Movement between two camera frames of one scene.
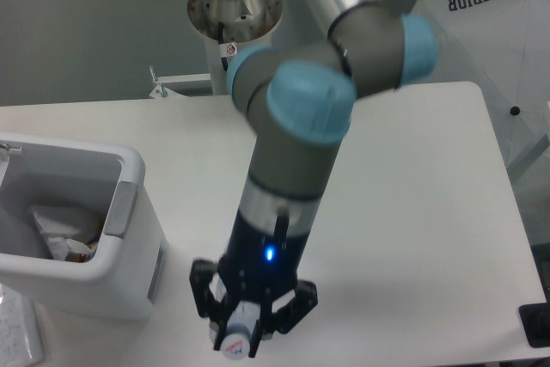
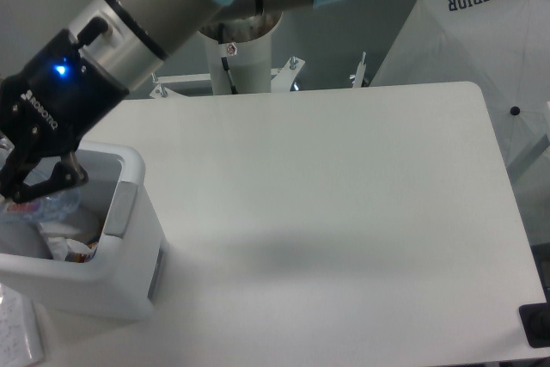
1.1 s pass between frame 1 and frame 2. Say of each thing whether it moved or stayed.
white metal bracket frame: stayed
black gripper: moved
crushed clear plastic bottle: moved
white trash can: stayed
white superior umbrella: stayed
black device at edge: stayed
